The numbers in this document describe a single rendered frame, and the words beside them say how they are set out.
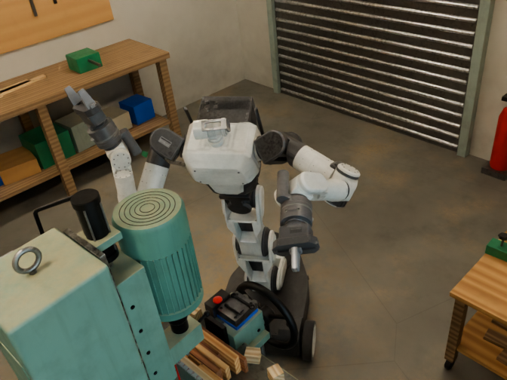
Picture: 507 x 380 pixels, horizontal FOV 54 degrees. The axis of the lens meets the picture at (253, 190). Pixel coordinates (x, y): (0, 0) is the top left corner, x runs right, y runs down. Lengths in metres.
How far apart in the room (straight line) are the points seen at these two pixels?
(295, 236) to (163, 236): 0.35
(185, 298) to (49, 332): 0.39
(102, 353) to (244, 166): 0.85
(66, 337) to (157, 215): 0.32
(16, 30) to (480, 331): 3.76
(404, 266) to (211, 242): 1.26
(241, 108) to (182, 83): 3.44
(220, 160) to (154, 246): 0.66
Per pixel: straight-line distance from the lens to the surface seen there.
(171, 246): 1.20
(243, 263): 2.48
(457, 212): 3.67
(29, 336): 1.06
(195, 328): 1.50
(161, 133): 1.86
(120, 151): 1.69
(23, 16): 4.44
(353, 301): 2.97
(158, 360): 1.40
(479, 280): 2.44
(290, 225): 1.34
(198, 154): 1.79
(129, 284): 1.19
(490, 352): 2.64
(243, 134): 1.79
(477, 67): 3.95
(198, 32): 5.29
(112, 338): 1.19
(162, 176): 1.88
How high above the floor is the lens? 2.20
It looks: 35 degrees down
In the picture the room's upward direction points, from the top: 7 degrees counter-clockwise
